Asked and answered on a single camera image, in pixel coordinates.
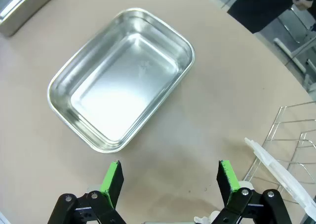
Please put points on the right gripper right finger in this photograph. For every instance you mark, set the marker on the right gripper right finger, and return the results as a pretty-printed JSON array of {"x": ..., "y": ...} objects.
[{"x": 229, "y": 182}]

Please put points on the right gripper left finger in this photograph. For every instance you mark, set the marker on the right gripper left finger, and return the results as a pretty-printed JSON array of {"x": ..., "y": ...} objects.
[{"x": 111, "y": 184}]

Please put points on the steel rectangular container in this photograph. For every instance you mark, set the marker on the steel rectangular container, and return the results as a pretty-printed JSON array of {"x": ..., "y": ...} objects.
[
  {"x": 19, "y": 11},
  {"x": 123, "y": 85}
]

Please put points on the person's left hand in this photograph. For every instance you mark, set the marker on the person's left hand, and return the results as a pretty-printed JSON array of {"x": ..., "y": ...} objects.
[{"x": 302, "y": 3}]

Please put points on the person in black clothes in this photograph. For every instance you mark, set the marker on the person in black clothes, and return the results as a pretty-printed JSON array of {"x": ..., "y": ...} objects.
[{"x": 259, "y": 6}]

